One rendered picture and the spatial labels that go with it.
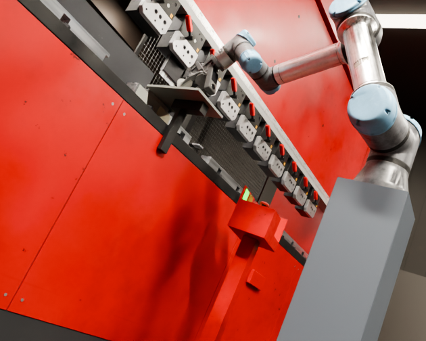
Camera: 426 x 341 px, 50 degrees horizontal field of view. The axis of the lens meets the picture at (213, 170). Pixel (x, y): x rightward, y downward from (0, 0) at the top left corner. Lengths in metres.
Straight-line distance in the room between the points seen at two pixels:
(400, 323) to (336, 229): 4.17
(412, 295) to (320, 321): 4.26
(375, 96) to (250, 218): 0.79
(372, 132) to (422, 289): 4.25
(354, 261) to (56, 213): 0.87
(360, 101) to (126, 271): 1.00
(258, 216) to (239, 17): 0.94
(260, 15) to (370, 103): 1.25
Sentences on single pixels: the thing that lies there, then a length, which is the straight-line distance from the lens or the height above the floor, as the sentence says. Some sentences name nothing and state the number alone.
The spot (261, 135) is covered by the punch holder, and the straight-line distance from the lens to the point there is 2.43.
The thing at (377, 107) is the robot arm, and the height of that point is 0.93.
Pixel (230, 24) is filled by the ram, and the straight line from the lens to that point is 2.16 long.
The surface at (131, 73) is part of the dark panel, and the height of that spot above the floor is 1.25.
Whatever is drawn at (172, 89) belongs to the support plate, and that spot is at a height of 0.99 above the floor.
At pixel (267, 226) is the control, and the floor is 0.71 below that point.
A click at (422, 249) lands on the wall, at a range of 5.51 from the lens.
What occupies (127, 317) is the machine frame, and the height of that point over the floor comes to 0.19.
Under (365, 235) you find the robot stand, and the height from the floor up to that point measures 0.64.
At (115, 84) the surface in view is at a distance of 1.53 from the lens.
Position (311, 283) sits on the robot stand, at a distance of 1.16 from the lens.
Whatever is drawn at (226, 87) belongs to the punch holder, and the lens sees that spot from 2.15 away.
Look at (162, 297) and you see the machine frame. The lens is 1.91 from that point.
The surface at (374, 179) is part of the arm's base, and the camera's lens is 1.24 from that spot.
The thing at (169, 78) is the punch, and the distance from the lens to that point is 1.92.
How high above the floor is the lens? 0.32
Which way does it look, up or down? 16 degrees up
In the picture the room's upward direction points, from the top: 25 degrees clockwise
